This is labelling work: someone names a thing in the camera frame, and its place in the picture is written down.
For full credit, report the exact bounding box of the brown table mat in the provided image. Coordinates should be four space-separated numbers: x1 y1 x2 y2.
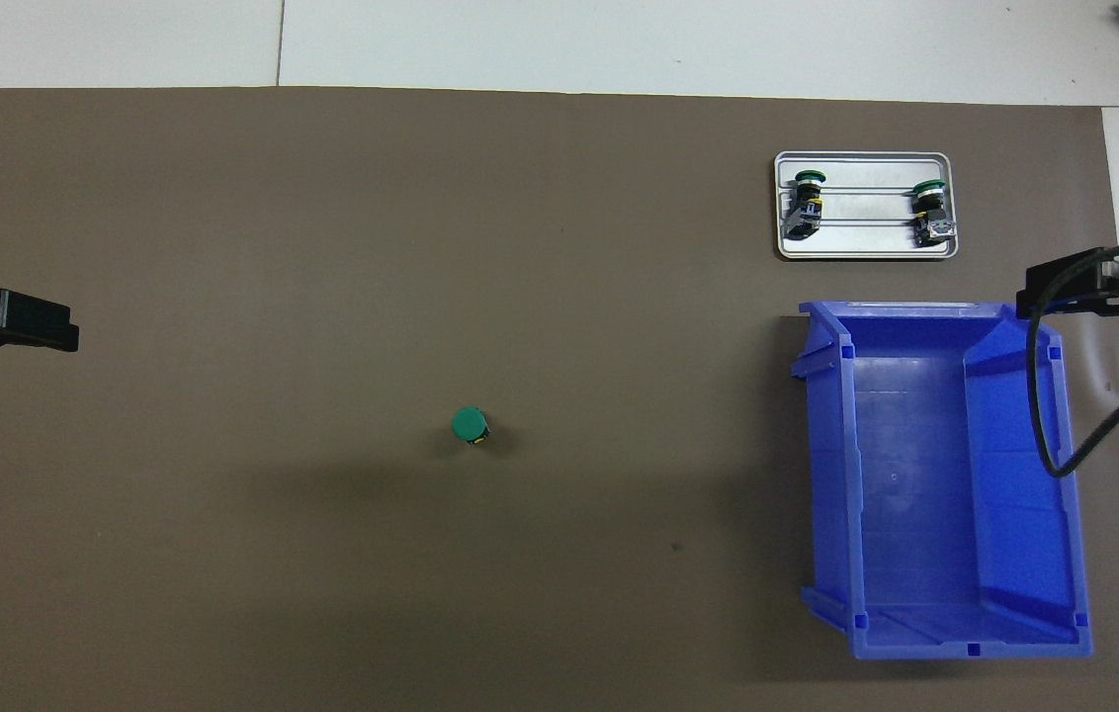
0 87 1119 712

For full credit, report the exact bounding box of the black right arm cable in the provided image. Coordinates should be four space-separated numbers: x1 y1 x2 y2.
1026 237 1119 479

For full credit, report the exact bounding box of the silver metal tray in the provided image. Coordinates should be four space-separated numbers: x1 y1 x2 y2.
774 150 959 261

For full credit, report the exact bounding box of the green push button switch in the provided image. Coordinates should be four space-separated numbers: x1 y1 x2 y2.
450 406 491 448
783 170 827 241
912 179 958 246

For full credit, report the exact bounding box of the blue plastic storage bin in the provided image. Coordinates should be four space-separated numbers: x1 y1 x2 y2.
791 300 1094 661

